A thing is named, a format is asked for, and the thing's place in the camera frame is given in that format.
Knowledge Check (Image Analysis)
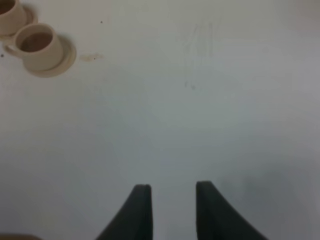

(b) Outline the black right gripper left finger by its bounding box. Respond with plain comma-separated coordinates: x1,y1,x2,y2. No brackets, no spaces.
98,184,153,240

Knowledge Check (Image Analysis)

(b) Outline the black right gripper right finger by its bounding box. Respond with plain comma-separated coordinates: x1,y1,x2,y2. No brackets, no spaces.
196,181,266,240

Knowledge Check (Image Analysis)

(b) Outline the beige saucer near teapot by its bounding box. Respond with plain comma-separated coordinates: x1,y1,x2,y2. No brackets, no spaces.
0,6,38,42

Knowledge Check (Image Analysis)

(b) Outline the beige teacup near teapot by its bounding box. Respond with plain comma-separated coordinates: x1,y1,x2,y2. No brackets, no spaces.
0,0,27,36

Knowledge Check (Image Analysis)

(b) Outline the beige saucer far right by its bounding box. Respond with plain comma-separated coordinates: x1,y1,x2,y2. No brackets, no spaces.
23,35,77,78

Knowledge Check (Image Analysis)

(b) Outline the beige teacup far right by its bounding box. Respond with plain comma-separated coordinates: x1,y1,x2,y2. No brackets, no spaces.
3,23,64,72

